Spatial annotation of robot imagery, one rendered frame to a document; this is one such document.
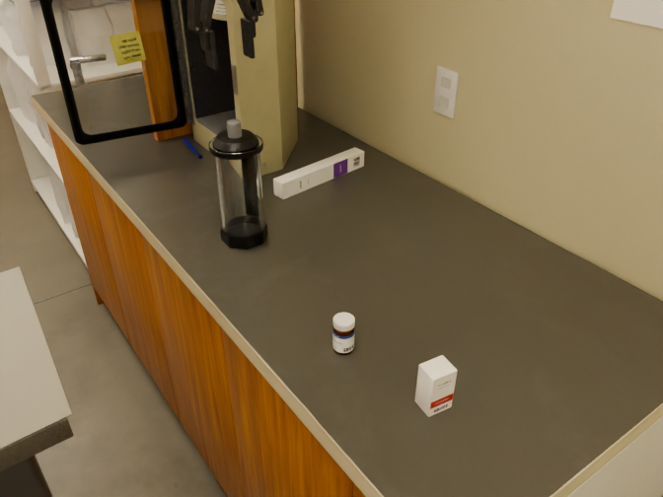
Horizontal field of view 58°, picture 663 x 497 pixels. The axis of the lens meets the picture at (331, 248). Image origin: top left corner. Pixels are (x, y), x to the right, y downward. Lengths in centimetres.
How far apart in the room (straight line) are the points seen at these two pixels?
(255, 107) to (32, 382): 85
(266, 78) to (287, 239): 42
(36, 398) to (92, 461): 124
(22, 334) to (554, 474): 75
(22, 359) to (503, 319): 79
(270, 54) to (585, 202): 79
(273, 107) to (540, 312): 81
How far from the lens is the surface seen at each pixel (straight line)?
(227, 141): 120
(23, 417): 99
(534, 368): 106
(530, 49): 136
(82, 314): 279
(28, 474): 116
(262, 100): 152
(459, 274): 123
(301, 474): 120
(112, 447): 222
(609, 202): 132
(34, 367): 94
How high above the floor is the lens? 165
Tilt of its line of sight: 34 degrees down
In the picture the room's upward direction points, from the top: straight up
